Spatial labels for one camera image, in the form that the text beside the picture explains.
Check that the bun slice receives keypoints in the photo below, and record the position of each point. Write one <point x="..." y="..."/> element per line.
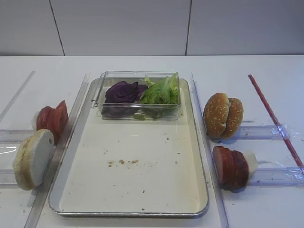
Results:
<point x="38" y="153"/>
<point x="21" y="167"/>

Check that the green lettuce leaves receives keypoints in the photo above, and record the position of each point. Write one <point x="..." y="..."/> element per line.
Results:
<point x="165" y="91"/>

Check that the front meat patty slice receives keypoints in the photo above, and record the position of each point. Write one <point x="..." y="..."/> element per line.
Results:
<point x="222" y="161"/>

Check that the meat patty slice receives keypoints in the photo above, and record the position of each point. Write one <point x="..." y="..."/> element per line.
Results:
<point x="241" y="170"/>
<point x="231" y="172"/>
<point x="222" y="161"/>

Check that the middle meat patty slice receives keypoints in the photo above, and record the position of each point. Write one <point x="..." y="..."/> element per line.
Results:
<point x="231" y="172"/>

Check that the front tomato slice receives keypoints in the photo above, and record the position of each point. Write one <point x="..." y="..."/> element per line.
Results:
<point x="59" y="120"/>

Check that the tomato slice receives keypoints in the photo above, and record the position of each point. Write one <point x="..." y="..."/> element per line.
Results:
<point x="50" y="121"/>
<point x="59" y="120"/>
<point x="42" y="118"/>

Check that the middle tomato slice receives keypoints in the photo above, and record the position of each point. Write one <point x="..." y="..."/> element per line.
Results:
<point x="50" y="121"/>

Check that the rear meat patty slice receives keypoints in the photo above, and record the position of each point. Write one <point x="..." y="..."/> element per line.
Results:
<point x="241" y="170"/>

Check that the rear tomato slice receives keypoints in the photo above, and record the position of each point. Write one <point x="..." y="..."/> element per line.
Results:
<point x="42" y="118"/>

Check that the clear meat holder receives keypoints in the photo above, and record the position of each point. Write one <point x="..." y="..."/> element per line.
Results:
<point x="277" y="177"/>

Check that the clear plastic container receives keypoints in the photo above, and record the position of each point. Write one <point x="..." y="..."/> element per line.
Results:
<point x="136" y="110"/>

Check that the purple cabbage leaf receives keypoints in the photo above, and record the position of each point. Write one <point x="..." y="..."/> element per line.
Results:
<point x="124" y="93"/>

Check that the front sesame bun top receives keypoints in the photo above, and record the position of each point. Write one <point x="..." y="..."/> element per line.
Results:
<point x="216" y="114"/>

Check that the sesame bun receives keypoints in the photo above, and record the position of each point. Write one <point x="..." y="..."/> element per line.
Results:
<point x="216" y="114"/>
<point x="235" y="117"/>

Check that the metal baking tray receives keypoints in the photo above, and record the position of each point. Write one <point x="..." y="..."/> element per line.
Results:
<point x="130" y="168"/>

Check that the rear sesame bun top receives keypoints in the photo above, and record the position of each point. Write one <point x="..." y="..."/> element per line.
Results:
<point x="235" y="117"/>

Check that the red plastic strip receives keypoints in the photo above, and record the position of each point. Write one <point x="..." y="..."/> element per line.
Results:
<point x="275" y="121"/>

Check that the clear bun top holder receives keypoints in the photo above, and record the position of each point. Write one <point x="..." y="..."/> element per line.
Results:
<point x="267" y="132"/>

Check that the clear bun holder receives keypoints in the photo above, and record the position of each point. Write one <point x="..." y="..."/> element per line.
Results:
<point x="267" y="132"/>
<point x="7" y="179"/>

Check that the white foam pusher left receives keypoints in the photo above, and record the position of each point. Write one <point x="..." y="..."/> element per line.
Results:
<point x="34" y="121"/>

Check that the clear bun bottom holder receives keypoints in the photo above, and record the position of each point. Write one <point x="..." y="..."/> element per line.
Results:
<point x="7" y="179"/>

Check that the clear rail right of tray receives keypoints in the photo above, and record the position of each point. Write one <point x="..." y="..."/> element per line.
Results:
<point x="212" y="170"/>

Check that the clear rail of tray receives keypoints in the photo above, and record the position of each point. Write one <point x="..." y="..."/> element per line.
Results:
<point x="212" y="170"/>
<point x="43" y="189"/>

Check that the clear rail left of tray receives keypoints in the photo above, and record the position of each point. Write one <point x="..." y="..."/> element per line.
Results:
<point x="43" y="189"/>

